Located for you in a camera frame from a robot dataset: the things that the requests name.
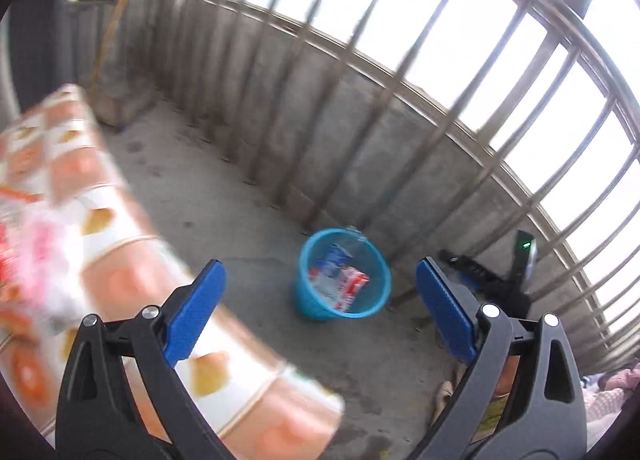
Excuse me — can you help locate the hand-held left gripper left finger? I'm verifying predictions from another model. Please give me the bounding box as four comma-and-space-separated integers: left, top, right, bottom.
55, 259, 236, 460

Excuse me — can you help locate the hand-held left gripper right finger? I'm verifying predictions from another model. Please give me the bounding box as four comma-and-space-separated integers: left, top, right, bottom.
405, 256, 588, 460

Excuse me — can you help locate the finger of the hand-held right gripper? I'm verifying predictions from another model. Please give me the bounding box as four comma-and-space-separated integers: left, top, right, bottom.
439, 249, 503, 293

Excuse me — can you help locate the red and white packet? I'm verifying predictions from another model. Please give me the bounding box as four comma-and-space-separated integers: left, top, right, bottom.
307, 265, 371, 313

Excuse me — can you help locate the blue plastic basket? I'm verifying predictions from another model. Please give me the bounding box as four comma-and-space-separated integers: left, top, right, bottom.
291, 227, 392, 322

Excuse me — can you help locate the blue and white packet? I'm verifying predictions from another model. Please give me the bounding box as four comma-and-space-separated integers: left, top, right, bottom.
320, 243, 354, 282

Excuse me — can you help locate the pink and white plastic bag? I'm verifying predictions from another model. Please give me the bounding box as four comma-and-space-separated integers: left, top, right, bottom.
0, 185, 87, 327

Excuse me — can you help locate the person's slippered foot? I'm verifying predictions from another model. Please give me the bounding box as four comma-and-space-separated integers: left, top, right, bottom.
431, 380, 457, 424

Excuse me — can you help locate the wooden box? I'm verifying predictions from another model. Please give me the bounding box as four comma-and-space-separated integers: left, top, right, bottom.
94, 74, 157, 127

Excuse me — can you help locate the yellow pole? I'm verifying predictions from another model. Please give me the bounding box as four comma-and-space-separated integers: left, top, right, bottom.
90, 0, 132, 97

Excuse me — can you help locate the dark grey ribbed box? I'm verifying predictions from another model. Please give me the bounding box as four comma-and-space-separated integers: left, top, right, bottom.
10, 0, 77, 111

